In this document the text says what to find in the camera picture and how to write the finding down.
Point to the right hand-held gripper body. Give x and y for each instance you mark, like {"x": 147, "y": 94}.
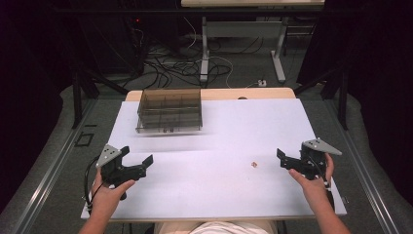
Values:
{"x": 313, "y": 164}

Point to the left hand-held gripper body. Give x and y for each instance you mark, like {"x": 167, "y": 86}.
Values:
{"x": 112, "y": 172}

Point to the small brown piece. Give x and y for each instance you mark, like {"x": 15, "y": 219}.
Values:
{"x": 254, "y": 164}

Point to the clear brown compartment box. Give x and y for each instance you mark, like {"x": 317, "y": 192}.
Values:
{"x": 170, "y": 112}

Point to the person's left hand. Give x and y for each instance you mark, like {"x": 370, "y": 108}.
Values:
{"x": 105, "y": 196}

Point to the person's right hand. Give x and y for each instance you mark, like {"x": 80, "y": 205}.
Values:
{"x": 316, "y": 190}

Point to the white table mat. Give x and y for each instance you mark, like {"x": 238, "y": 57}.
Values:
{"x": 227, "y": 188}

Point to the black metal stand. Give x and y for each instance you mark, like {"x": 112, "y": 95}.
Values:
{"x": 78, "y": 97}
{"x": 342, "y": 97}

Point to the wooden table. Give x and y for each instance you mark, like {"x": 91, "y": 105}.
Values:
{"x": 246, "y": 94}

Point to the white power strip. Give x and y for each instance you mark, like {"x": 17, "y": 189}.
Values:
{"x": 262, "y": 83}

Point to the person's light clothing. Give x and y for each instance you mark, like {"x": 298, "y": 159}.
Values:
{"x": 220, "y": 228}

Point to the dark curtain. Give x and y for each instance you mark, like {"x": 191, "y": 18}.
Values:
{"x": 380, "y": 81}
{"x": 29, "y": 81}

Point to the dark equipment with red light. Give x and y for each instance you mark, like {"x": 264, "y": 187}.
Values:
{"x": 138, "y": 39}

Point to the white metal-legged desk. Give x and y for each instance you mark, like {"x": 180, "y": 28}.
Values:
{"x": 243, "y": 29}

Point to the metal floor rail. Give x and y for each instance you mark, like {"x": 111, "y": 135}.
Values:
{"x": 48, "y": 178}
{"x": 363, "y": 175}

